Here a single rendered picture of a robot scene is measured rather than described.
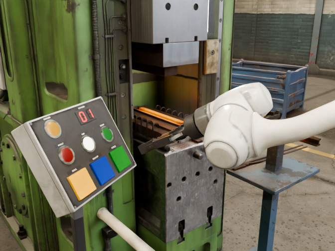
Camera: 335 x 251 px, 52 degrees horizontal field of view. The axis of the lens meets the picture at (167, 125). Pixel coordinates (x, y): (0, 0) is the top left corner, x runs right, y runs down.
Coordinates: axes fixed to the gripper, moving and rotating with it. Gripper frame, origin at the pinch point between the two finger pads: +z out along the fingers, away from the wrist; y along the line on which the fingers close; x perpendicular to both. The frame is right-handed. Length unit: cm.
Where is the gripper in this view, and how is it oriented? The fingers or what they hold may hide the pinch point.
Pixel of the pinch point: (148, 146)
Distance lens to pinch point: 110.9
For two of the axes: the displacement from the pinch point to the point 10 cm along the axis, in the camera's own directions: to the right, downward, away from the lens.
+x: -4.5, -8.9, -0.6
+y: 4.4, -2.8, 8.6
